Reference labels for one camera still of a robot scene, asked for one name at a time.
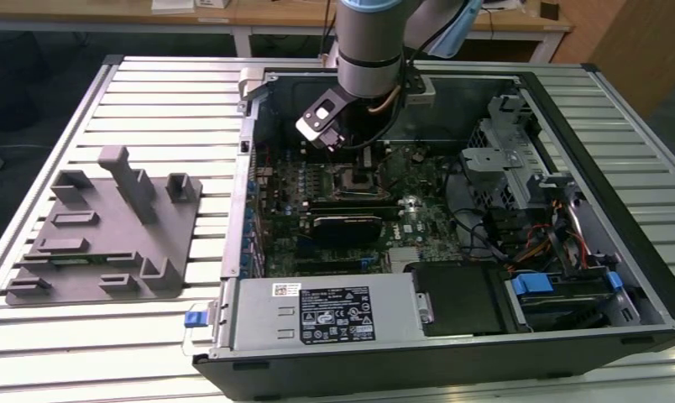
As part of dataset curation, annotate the metal socket cover frame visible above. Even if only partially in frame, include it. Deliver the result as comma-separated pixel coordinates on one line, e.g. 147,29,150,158
377,146,416,190

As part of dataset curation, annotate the thin wire locking lever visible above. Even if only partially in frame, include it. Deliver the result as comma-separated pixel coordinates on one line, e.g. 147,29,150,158
386,169,416,189

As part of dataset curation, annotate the CPU socket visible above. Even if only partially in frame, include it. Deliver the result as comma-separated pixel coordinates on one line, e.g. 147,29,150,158
326,162,389,199

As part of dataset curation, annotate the black RAM slot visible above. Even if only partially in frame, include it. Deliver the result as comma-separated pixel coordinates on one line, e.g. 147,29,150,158
309,199,398,207
310,204,400,212
310,208,400,216
310,212,401,221

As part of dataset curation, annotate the green motherboard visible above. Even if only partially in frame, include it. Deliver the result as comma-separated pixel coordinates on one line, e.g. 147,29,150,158
251,142,465,279

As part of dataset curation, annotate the grey case latch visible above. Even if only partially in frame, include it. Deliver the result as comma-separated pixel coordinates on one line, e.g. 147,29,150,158
237,66,267,113

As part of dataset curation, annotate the perforated metal drive cage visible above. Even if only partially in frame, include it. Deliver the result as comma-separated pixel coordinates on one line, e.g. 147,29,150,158
458,94,544,211

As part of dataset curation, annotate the black graphics card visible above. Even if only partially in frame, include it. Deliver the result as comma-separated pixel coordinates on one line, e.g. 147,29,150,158
307,213,385,249

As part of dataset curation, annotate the silver finned heatsink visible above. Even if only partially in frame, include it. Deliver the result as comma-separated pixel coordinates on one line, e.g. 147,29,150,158
388,247,424,275

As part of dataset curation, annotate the black expansion slot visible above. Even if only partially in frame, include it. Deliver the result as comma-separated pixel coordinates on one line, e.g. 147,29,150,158
294,258,360,274

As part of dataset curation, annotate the wooden desk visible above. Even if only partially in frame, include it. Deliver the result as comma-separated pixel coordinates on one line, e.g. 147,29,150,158
0,0,575,64

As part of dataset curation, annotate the silver metal latch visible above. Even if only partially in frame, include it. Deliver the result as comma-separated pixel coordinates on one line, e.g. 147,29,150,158
416,292,434,325

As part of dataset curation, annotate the black plastic cover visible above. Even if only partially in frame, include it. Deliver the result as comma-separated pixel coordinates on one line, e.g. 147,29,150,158
402,260,512,338

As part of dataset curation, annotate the white cardboard box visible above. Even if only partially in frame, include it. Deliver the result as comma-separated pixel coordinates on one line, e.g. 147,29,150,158
150,0,197,12

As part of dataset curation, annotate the black power supply label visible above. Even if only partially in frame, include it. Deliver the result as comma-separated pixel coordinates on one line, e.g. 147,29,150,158
297,286,373,346

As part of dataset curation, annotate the grey power supply unit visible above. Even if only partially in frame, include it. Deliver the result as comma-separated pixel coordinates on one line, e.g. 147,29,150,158
209,275,428,353

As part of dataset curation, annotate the wooden cabinet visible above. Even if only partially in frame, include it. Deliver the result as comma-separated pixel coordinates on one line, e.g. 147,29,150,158
553,0,675,117

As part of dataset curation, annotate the grey plastic parts rack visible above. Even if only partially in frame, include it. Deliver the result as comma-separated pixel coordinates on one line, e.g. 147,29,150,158
4,145,206,308

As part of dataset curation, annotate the black hard disk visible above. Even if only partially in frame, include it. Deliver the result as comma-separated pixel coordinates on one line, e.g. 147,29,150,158
518,281,619,331

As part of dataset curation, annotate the black open PC case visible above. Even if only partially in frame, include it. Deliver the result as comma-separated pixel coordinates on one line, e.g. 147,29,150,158
191,62,675,402

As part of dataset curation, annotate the green RAM stick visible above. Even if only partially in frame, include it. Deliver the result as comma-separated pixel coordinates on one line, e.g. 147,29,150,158
48,254,108,267

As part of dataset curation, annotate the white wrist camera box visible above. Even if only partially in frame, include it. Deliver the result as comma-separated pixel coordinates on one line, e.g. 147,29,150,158
295,86,349,152

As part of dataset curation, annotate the grey camera bracket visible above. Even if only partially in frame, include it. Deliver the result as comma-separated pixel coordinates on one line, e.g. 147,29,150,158
402,75,437,107

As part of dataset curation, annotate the grey plastic bracket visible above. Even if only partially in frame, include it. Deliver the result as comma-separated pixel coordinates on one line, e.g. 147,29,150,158
529,171,579,199

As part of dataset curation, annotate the yellow wire bundle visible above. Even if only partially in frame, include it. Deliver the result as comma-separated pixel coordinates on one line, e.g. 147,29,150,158
513,238,553,264

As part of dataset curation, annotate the red wire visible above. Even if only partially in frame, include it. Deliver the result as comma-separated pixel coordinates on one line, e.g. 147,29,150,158
525,224,589,270

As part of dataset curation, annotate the metal power supply handle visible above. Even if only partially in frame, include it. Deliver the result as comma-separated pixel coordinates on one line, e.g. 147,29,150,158
178,300,222,357

